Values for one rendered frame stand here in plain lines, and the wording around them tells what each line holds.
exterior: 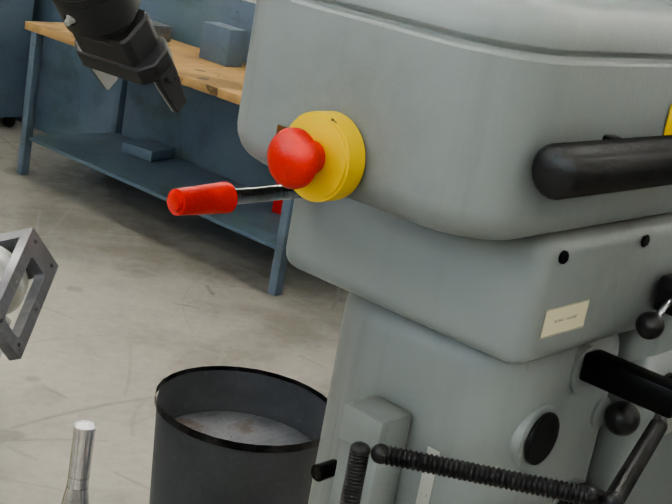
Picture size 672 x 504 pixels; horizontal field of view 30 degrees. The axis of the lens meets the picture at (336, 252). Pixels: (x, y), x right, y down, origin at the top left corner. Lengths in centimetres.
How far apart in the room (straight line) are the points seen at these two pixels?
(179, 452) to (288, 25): 232
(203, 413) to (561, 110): 271
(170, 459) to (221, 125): 434
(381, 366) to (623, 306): 20
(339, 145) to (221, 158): 651
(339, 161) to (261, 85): 11
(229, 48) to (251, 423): 366
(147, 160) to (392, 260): 632
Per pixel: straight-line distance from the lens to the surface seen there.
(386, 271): 95
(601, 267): 94
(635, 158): 83
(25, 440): 433
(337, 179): 82
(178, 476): 315
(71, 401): 463
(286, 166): 81
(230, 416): 345
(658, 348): 111
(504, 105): 78
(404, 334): 99
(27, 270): 86
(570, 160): 77
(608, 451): 113
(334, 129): 82
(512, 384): 97
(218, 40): 686
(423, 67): 80
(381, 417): 98
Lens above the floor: 194
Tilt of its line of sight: 16 degrees down
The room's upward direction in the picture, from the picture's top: 10 degrees clockwise
